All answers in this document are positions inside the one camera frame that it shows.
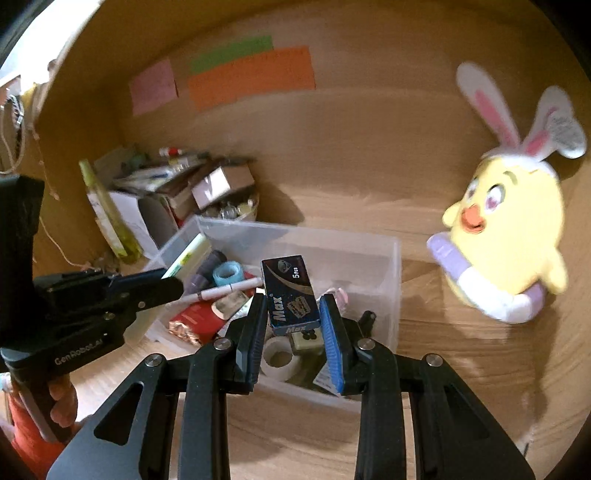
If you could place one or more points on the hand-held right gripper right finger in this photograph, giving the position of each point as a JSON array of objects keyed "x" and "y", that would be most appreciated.
[{"x": 332, "y": 341}]

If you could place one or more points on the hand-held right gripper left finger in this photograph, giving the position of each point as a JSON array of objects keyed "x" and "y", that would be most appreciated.
[{"x": 256, "y": 341}]

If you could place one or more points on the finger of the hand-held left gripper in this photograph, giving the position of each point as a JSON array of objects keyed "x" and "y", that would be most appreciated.
[
  {"x": 152, "y": 293},
  {"x": 138, "y": 275}
]

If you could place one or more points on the red foil packet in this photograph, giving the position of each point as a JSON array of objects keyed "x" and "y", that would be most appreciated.
[{"x": 194, "y": 318}]

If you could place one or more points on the dark blue small box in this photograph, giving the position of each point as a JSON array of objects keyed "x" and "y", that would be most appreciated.
[{"x": 288, "y": 295}]

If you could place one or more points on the white pen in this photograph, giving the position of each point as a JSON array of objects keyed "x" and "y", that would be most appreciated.
[{"x": 221, "y": 290}]

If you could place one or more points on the clear plastic storage box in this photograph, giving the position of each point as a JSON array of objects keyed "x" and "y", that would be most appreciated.
[{"x": 360, "y": 258}]

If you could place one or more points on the person's left forearm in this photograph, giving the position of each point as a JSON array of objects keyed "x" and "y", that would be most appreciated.
[{"x": 27, "y": 443}]

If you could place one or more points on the person's left hand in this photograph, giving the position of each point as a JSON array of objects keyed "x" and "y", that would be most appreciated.
[{"x": 64, "y": 401}]

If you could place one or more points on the pale green square case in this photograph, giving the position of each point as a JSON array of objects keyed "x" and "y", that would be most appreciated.
[{"x": 307, "y": 342}]

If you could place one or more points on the white tape roll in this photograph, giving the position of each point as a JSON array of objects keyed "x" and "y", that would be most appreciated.
[{"x": 270, "y": 364}]

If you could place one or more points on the beige small packet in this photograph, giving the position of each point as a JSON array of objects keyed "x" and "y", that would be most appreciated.
[{"x": 231, "y": 304}]

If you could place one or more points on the pink and white small item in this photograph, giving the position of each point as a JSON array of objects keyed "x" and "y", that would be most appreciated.
[{"x": 339, "y": 295}]

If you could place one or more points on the green and white pack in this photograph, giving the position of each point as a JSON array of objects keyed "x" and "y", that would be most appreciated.
[{"x": 191, "y": 254}]

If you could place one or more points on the yellow green bottle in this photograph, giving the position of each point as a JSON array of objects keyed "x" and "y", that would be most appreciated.
[{"x": 115, "y": 221}]

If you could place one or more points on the white paper carton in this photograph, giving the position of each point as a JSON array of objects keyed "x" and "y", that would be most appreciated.
[{"x": 134, "y": 217}]

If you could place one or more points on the grey cylinder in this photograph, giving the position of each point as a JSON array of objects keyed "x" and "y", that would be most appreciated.
[{"x": 207, "y": 267}]

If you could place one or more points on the blue tape roll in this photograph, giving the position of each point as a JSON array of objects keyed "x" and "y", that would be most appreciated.
[{"x": 221, "y": 279}]

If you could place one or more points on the white printed envelope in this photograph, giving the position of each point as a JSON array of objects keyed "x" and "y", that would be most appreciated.
[{"x": 147, "y": 177}]

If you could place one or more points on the flat box with yellow labels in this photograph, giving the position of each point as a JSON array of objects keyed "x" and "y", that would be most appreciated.
[{"x": 189, "y": 160}]

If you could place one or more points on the red and white tube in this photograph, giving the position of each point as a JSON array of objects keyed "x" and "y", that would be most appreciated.
[{"x": 171, "y": 151}]

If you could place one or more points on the pink paper sheet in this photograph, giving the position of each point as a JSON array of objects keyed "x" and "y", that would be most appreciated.
[{"x": 152, "y": 87}]

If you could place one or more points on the yellow chick plush toy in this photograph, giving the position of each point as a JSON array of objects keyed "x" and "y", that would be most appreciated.
[{"x": 508, "y": 230}]

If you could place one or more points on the orange paper sheet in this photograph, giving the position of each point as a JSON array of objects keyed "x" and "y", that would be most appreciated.
[{"x": 254, "y": 78}]

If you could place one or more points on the green paper sheet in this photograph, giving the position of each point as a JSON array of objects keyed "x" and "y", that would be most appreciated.
[{"x": 231, "y": 53}]

